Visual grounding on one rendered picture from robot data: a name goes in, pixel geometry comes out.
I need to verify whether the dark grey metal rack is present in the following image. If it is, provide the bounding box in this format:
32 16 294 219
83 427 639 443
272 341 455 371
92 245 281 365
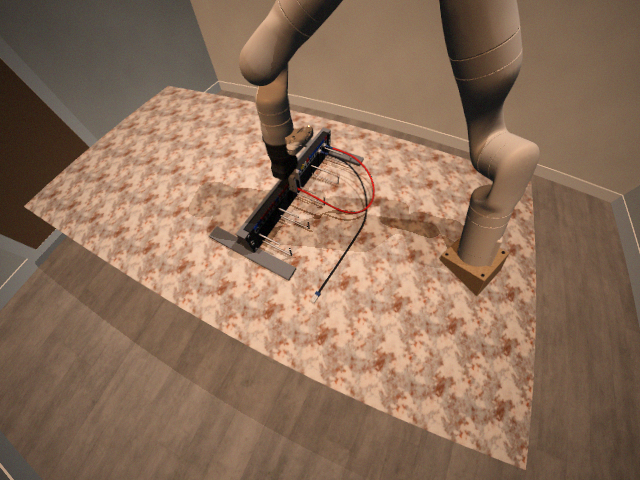
209 127 361 280

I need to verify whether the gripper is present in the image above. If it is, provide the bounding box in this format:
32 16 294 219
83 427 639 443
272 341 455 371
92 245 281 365
260 116 314 193

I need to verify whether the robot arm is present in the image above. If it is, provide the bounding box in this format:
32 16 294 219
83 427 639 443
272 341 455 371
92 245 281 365
239 0 540 267

